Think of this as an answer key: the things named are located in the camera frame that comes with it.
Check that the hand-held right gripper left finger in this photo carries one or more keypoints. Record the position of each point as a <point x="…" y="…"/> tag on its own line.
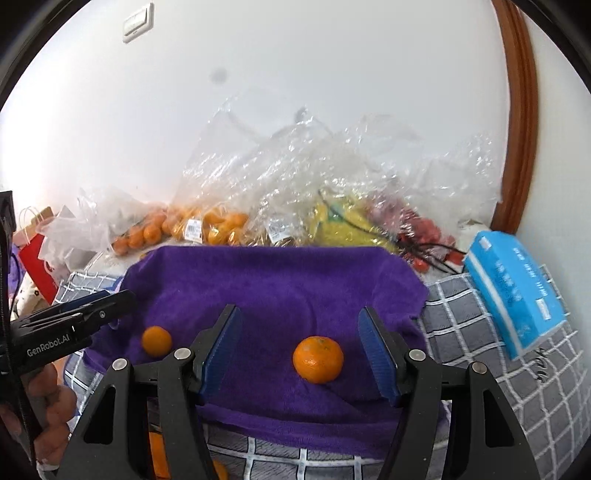
<point x="221" y="360"/>

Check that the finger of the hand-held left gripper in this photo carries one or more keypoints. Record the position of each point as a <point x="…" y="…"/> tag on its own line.
<point x="106" y="309"/>
<point x="83" y="297"/>

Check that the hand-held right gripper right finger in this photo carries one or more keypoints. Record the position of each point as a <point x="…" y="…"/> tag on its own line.
<point x="376" y="360"/>

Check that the large mandarin orange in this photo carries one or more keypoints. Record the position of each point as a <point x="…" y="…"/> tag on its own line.
<point x="318" y="360"/>
<point x="220" y="471"/>
<point x="158" y="454"/>

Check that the small mandarin orange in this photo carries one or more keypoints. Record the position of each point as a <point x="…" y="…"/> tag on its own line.
<point x="157" y="341"/>

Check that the person's left hand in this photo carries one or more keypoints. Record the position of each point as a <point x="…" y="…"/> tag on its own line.
<point x="55" y="410"/>

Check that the red paper bag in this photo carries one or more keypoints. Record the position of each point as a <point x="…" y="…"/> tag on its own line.
<point x="39" y="267"/>

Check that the white plastic bag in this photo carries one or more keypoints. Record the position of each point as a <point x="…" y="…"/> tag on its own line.
<point x="78" y="230"/>

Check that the pile of loose oranges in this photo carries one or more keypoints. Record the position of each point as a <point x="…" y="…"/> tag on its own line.
<point x="138" y="237"/>

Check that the purple towel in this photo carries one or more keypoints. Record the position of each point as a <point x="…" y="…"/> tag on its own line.
<point x="286" y="286"/>

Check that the grey plaid blanket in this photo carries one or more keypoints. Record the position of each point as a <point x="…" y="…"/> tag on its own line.
<point x="480" y="392"/>

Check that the bag of oranges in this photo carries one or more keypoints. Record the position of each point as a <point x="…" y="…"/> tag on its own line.
<point x="217" y="228"/>

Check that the red cherry tomatoes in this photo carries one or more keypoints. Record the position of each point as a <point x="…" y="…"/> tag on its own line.
<point x="425" y="230"/>

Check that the yellow bananas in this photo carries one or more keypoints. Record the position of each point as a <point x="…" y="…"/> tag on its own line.
<point x="341" y="226"/>

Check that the blue tissue pack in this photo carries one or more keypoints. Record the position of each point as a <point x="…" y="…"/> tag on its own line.
<point x="512" y="290"/>

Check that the clear plastic bag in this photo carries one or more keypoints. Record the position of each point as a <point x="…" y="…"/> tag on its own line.
<point x="295" y="166"/>

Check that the white light switch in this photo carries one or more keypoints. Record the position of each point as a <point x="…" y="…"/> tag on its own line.
<point x="137" y="23"/>

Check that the brown wooden door frame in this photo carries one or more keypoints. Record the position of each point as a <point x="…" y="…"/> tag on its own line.
<point x="521" y="115"/>

